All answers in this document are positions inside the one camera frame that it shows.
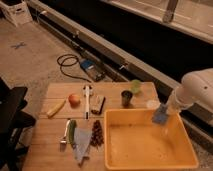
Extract brown bread block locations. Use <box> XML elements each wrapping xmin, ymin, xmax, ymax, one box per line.
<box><xmin>91</xmin><ymin>95</ymin><xmax>105</xmax><ymax>115</ymax></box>

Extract blue sponge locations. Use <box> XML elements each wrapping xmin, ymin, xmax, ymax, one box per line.
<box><xmin>152</xmin><ymin>103</ymin><xmax>169</xmax><ymax>125</ymax></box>

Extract bunch of dark grapes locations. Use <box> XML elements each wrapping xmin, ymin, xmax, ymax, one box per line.
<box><xmin>90</xmin><ymin>120</ymin><xmax>104</xmax><ymax>146</ymax></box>

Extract yellow banana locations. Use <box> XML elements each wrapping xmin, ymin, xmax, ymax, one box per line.
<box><xmin>47</xmin><ymin>100</ymin><xmax>66</xmax><ymax>118</ymax></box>

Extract white cardboard box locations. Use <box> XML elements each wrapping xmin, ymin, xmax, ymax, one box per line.
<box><xmin>0</xmin><ymin>0</ymin><xmax>32</xmax><ymax>27</ymax></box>

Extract white handled knife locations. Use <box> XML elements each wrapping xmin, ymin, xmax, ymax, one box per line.
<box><xmin>84</xmin><ymin>85</ymin><xmax>91</xmax><ymax>120</ymax></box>

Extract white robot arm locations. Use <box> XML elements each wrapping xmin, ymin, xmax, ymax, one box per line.
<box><xmin>166</xmin><ymin>68</ymin><xmax>213</xmax><ymax>115</ymax></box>

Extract blue power device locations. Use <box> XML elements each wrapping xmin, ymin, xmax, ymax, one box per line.
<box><xmin>80</xmin><ymin>59</ymin><xmax>105</xmax><ymax>82</ymax></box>

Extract dark metal cup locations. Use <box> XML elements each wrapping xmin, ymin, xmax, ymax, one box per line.
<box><xmin>121</xmin><ymin>90</ymin><xmax>133</xmax><ymax>107</ymax></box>

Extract black chair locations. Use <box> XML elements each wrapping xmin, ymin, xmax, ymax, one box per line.
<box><xmin>0</xmin><ymin>77</ymin><xmax>36</xmax><ymax>171</ymax></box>

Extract grey cloth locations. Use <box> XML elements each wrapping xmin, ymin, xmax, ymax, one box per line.
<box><xmin>74</xmin><ymin>128</ymin><xmax>92</xmax><ymax>164</ymax></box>

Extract green plastic cup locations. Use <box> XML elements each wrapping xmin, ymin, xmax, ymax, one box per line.
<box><xmin>131</xmin><ymin>79</ymin><xmax>141</xmax><ymax>94</ymax></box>

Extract black cable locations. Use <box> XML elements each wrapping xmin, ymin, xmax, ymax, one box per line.
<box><xmin>56</xmin><ymin>53</ymin><xmax>92</xmax><ymax>83</ymax></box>

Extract green cucumber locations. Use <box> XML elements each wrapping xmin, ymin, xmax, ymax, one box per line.
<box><xmin>69</xmin><ymin>120</ymin><xmax>77</xmax><ymax>145</ymax></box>

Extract yellow plastic tub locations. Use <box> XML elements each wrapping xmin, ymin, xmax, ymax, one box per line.
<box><xmin>104</xmin><ymin>109</ymin><xmax>199</xmax><ymax>171</ymax></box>

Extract orange apple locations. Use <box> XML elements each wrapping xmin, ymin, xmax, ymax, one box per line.
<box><xmin>68</xmin><ymin>94</ymin><xmax>80</xmax><ymax>107</ymax></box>

